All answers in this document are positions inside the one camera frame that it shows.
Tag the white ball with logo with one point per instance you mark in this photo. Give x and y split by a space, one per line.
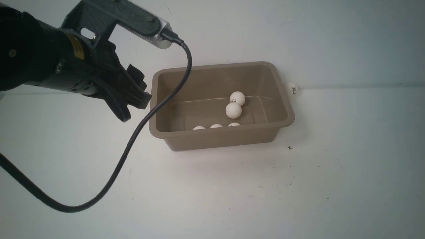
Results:
233 110

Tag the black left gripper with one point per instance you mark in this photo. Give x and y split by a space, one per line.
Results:
98 73

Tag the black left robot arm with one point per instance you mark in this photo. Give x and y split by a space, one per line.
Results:
30 52

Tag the white ball plain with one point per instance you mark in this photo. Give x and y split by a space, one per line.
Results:
234 124

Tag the tan plastic bin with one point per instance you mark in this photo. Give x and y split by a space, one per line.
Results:
204 97

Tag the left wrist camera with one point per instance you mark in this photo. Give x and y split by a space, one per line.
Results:
101 17

